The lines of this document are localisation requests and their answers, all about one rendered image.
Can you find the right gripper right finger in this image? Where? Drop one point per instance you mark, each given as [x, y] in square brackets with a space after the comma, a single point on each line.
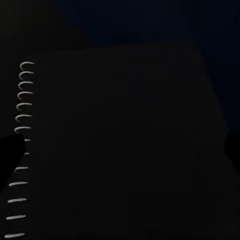
[232, 149]

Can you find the notebook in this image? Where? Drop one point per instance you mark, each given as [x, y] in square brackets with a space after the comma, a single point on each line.
[123, 142]

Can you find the desk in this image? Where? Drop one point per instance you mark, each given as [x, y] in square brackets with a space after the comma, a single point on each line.
[43, 26]

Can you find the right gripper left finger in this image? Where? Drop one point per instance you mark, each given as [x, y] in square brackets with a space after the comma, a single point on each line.
[12, 149]

